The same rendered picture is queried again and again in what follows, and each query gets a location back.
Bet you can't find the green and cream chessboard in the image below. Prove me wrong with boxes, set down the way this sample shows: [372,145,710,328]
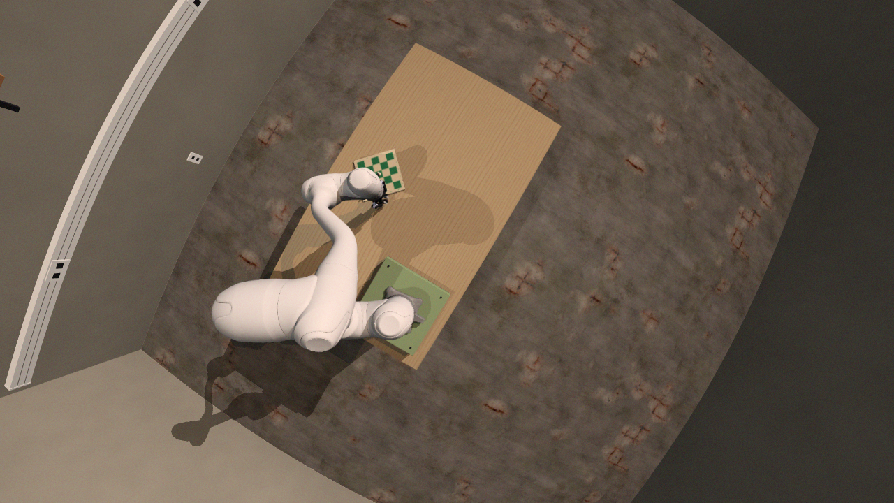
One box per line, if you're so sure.
[354,149,405,194]

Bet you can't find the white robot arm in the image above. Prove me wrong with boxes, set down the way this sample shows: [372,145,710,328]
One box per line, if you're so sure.
[212,168,425,352]

